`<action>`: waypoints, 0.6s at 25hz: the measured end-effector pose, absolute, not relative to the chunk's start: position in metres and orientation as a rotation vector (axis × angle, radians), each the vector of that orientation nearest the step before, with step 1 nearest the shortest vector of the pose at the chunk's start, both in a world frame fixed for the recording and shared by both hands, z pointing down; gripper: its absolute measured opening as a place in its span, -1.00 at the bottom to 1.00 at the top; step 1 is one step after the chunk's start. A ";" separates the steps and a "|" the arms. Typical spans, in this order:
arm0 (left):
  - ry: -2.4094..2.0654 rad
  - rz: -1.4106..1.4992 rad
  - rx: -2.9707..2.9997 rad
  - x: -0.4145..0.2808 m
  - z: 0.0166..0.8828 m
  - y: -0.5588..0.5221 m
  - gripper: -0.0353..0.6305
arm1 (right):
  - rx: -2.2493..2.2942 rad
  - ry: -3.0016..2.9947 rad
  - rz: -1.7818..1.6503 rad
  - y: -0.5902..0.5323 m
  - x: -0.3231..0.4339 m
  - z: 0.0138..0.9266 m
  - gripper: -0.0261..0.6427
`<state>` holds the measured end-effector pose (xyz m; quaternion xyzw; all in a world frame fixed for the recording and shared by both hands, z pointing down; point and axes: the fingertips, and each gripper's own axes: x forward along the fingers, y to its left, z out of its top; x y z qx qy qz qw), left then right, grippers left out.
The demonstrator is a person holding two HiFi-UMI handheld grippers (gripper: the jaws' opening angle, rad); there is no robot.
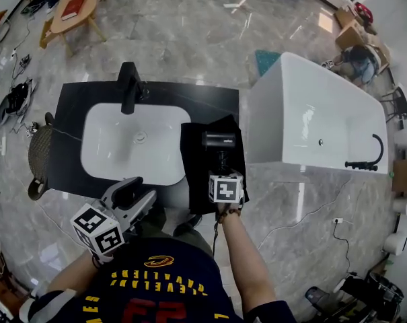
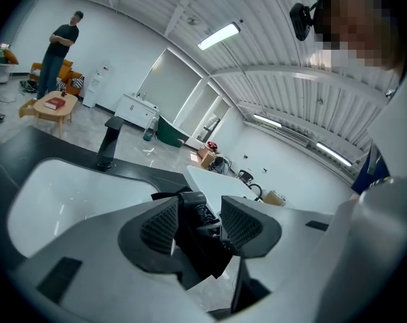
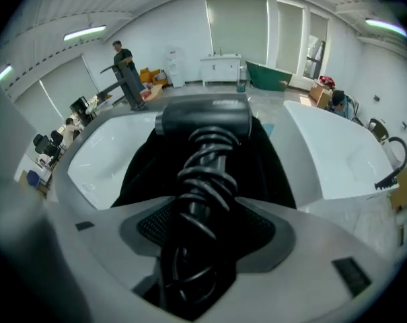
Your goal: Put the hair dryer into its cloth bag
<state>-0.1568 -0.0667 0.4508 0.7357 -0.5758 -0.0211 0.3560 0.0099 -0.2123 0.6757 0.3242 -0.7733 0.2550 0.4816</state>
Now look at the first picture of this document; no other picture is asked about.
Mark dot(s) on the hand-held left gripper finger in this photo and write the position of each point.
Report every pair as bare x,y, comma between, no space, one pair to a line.
109,195
141,205

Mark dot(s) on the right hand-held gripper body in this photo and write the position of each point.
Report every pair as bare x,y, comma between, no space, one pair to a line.
226,190

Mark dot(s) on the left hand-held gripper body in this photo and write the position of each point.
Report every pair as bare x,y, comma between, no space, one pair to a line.
99,231

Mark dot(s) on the black cloth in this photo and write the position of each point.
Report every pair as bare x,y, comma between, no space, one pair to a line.
196,167

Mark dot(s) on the black hair dryer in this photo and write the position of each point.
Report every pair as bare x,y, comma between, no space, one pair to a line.
218,139

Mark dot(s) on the person's right forearm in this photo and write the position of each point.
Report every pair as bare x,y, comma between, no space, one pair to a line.
247,264

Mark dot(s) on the person's left forearm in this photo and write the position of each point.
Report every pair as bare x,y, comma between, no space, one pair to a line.
72,274

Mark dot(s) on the red patterned cloth bundle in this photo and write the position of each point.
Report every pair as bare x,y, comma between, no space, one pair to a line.
363,10

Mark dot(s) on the white sink basin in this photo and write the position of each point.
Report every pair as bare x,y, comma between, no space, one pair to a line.
115,153

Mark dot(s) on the person's black shoe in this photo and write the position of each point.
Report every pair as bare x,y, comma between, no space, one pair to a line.
186,225

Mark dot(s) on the person's navy printed shirt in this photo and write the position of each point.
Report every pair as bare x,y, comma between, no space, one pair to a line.
156,281

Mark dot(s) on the woven basket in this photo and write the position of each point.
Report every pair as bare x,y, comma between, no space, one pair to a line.
40,153

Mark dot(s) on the black stone sink counter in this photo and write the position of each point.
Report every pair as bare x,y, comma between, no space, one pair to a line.
206,99

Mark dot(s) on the white bathtub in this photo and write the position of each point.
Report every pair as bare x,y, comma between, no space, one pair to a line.
290,113

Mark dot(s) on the black sink faucet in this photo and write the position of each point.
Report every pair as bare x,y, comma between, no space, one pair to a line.
127,89

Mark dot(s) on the white power strip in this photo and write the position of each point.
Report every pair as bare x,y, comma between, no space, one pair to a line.
338,220

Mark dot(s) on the black white equipment bundle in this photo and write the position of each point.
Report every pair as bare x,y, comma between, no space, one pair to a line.
15,99

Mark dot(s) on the teal floor mat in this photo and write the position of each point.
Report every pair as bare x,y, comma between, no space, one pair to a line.
265,61

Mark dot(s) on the black bathtub faucet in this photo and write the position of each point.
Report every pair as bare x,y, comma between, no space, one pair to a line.
361,166

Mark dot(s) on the white waste bin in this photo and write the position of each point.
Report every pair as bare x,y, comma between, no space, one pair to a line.
403,204
395,244
405,138

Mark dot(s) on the brown cardboard box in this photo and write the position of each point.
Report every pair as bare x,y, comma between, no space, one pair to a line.
344,17
405,177
349,37

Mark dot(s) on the black equipment stand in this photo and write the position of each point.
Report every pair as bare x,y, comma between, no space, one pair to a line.
374,291

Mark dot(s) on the white sticks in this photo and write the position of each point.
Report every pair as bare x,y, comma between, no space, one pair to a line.
235,5

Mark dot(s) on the red book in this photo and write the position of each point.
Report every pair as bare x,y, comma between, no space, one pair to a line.
73,8

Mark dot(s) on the black metal chair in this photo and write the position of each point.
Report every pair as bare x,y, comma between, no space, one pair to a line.
400,104

